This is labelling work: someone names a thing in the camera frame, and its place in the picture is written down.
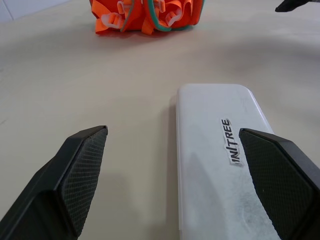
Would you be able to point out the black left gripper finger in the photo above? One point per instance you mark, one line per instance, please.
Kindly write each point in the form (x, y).
(280, 182)
(62, 185)

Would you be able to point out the white rectangular box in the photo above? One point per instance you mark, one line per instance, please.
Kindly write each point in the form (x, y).
(212, 160)

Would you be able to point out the orange strap bag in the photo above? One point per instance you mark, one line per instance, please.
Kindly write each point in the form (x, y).
(147, 15)

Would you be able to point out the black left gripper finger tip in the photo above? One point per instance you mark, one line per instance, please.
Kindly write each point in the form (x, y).
(287, 6)

